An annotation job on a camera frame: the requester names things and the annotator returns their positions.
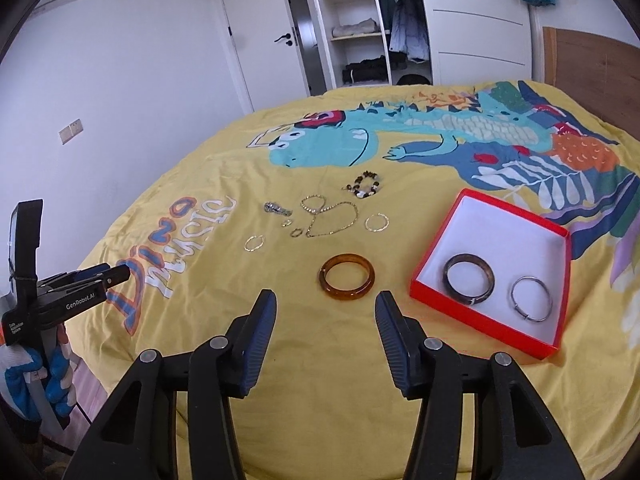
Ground yellow dinosaur printed blanket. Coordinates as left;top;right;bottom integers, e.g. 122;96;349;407
62;79;640;480

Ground person's left hand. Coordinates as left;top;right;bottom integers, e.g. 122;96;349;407
0;327;77;420

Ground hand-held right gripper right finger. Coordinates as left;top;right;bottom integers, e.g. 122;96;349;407
375;290;586;480

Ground folded black clothes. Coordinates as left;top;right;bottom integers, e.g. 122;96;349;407
342;58;392;86

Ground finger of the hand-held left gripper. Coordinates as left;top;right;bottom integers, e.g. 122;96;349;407
39;262;112;287
97;266;134;292

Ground red cardboard box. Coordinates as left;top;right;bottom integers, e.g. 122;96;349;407
409;188;572;361

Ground gold chain necklace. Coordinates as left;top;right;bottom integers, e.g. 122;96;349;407
300;194;359;239

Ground brown beaded bracelet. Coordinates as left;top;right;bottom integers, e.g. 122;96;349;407
342;171;381;199

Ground dark brown bangle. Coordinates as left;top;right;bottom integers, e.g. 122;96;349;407
443;253;496;307

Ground wall switch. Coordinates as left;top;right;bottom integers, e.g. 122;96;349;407
58;118;84;145

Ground hanging jackets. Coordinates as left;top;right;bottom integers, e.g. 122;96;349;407
375;0;432;64

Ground folded light clothes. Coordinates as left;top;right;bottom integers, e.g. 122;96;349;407
331;17;382;39

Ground white wardrobe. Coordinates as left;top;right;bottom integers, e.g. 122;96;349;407
300;0;537;97

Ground white door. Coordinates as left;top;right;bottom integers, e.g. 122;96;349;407
216;0;303;115

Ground amber bangle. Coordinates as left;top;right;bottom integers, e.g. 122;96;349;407
318;254;376;303

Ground wooden headboard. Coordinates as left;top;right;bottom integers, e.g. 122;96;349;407
542;26;640;137

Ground silver bangle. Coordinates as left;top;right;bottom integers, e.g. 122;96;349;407
509;276;554;323

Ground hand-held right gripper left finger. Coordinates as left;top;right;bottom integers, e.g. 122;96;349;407
57;289;278;480

